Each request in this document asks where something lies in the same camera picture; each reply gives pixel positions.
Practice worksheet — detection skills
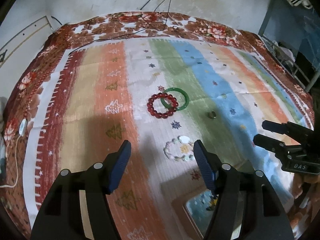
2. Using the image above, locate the white stone bracelet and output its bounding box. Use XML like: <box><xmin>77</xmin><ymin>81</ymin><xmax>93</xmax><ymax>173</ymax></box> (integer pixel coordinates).
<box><xmin>163</xmin><ymin>135</ymin><xmax>196</xmax><ymax>162</ymax></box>

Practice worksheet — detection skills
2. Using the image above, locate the green jade bangle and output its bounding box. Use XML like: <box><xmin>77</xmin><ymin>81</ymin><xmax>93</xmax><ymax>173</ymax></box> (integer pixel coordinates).
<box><xmin>160</xmin><ymin>87</ymin><xmax>190</xmax><ymax>111</ymax></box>

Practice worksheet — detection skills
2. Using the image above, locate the red bead bracelet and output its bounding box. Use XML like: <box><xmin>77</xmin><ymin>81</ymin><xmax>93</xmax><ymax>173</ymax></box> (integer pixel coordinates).
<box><xmin>146</xmin><ymin>92</ymin><xmax>180</xmax><ymax>119</ymax></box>

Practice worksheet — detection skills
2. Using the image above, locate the person's right hand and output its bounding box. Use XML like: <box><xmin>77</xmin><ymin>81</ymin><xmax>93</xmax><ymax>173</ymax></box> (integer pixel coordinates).
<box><xmin>288</xmin><ymin>173</ymin><xmax>319</xmax><ymax>228</ymax></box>

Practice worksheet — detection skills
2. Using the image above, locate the floral red bed sheet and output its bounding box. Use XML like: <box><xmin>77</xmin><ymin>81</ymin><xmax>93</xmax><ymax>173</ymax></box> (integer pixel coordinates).
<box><xmin>1</xmin><ymin>11</ymin><xmax>317</xmax><ymax>238</ymax></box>

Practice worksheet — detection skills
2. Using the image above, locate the silver metal tin box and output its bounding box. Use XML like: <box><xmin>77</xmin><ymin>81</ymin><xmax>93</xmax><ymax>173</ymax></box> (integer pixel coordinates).
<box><xmin>171</xmin><ymin>186</ymin><xmax>218</xmax><ymax>239</ymax></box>

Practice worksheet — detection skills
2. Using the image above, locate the striped colourful cloth mat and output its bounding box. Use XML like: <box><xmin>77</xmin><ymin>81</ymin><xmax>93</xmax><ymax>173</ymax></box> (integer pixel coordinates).
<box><xmin>22</xmin><ymin>38</ymin><xmax>312</xmax><ymax>239</ymax></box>

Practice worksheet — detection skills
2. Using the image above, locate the white bed headboard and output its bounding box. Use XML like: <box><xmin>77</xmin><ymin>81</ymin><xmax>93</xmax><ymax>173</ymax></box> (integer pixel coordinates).
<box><xmin>1</xmin><ymin>15</ymin><xmax>52</xmax><ymax>67</ymax></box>

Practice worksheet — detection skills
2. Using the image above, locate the white charger with cable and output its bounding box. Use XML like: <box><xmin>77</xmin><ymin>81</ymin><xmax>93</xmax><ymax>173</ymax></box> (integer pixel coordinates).
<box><xmin>0</xmin><ymin>119</ymin><xmax>28</xmax><ymax>189</ymax></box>

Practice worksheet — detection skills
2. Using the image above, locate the black power cable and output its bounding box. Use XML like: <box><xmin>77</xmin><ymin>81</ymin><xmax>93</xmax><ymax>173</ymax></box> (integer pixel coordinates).
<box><xmin>67</xmin><ymin>0</ymin><xmax>176</xmax><ymax>55</ymax></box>

